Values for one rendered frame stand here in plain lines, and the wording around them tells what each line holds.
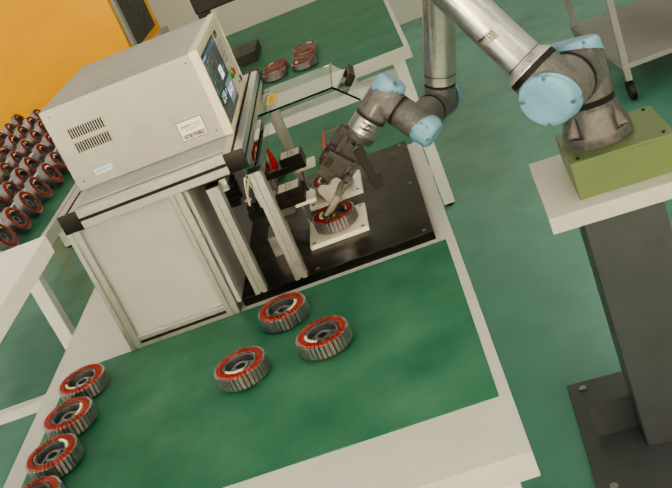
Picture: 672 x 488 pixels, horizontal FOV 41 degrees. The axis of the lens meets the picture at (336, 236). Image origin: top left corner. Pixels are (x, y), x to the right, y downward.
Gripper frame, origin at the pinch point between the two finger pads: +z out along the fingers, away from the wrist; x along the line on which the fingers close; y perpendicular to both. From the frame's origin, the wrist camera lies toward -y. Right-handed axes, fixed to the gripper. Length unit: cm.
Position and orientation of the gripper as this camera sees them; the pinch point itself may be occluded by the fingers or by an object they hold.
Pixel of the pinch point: (326, 205)
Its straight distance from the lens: 220.9
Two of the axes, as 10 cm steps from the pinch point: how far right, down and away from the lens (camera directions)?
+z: -4.9, 8.0, 3.5
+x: 0.3, 4.1, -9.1
